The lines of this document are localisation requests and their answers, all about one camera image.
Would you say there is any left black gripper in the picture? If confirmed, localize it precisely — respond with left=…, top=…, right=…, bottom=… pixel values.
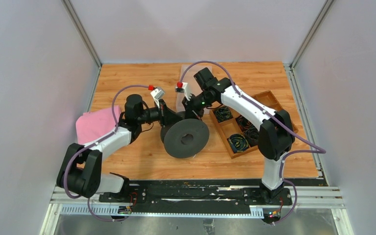
left=137, top=99, right=182, bottom=127

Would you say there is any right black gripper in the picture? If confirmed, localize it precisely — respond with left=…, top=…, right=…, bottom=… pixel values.
left=182, top=91, right=215, bottom=125

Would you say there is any dark grey perforated spool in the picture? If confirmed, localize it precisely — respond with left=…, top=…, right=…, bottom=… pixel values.
left=160, top=113, right=210, bottom=159

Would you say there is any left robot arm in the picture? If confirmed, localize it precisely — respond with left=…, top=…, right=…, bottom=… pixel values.
left=56, top=94, right=182, bottom=202

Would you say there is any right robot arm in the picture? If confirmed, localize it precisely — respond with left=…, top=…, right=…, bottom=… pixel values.
left=175, top=68, right=295, bottom=204

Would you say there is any translucent plastic tray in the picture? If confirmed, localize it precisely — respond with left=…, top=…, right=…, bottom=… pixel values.
left=176, top=64, right=212, bottom=112

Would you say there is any wooden compartment tray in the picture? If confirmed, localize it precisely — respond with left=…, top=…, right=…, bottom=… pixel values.
left=210, top=90, right=299, bottom=160

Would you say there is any pink cloth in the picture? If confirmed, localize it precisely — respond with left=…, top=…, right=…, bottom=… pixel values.
left=75, top=108, right=116, bottom=144

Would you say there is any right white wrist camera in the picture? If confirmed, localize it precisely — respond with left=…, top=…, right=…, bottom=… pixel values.
left=175, top=82, right=192, bottom=101

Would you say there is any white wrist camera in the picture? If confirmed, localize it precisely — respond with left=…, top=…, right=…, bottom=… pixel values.
left=150, top=87, right=165, bottom=108
left=175, top=82, right=192, bottom=101

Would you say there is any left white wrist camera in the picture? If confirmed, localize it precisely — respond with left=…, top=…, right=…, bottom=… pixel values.
left=150, top=87, right=165, bottom=108

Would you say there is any coiled cable blue green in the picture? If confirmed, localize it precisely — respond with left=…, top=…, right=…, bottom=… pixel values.
left=213, top=106, right=233, bottom=123

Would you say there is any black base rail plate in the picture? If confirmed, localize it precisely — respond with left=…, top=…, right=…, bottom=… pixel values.
left=97, top=179, right=293, bottom=214

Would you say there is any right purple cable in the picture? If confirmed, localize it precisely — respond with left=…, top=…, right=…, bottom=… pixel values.
left=179, top=60, right=327, bottom=224

